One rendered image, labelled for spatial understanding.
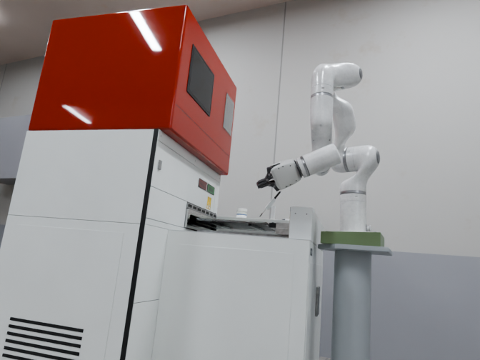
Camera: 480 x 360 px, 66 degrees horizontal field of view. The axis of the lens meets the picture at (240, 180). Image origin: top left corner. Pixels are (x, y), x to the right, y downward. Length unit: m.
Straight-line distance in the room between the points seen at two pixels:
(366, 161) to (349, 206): 0.22
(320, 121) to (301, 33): 2.79
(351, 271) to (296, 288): 0.30
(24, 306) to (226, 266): 0.85
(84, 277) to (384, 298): 2.38
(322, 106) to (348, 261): 0.68
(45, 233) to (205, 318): 0.77
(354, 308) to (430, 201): 1.83
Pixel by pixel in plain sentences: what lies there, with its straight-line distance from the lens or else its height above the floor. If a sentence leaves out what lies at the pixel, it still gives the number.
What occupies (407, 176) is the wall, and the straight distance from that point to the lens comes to 3.41.
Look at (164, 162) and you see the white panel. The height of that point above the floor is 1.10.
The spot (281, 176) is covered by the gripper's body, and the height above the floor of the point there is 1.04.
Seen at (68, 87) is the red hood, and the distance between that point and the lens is 1.96.
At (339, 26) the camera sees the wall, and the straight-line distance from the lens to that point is 4.13.
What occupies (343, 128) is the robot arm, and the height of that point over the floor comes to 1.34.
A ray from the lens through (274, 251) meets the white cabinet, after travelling 1.53.
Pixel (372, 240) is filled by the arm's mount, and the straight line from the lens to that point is 1.64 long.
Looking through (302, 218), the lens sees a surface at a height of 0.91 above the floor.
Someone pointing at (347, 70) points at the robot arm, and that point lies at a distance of 1.68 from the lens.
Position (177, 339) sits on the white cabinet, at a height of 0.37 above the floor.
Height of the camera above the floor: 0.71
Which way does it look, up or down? 12 degrees up
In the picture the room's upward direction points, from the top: 5 degrees clockwise
